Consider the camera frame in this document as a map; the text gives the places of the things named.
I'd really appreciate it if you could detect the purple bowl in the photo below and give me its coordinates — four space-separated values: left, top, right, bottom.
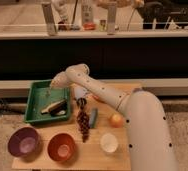
7 127 40 157

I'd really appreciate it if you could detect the blue marker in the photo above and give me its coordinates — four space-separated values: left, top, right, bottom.
89 108 98 128

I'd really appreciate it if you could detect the dark eggplant toy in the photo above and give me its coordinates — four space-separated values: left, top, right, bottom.
41 100 67 116

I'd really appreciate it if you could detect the orange carrot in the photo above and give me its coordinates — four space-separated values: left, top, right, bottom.
92 94 102 102

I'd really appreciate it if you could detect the orange bowl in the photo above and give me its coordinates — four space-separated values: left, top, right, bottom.
47 133 76 162

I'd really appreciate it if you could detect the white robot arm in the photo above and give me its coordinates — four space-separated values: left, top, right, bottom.
50 64 178 171

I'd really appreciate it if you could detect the small white bowl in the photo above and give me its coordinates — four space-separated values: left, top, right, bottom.
100 133 119 153

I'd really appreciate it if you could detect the wooden board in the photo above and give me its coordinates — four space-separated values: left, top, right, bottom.
12 80 143 171

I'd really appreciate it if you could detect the green plastic tray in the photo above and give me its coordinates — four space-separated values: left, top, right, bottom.
24 80 71 125

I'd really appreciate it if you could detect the dark grape bunch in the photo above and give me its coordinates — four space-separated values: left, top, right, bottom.
77 109 90 143

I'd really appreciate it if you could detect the orange fruit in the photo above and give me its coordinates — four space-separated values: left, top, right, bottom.
109 114 123 128

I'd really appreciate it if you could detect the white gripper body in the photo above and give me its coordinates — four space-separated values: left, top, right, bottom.
50 71 71 89

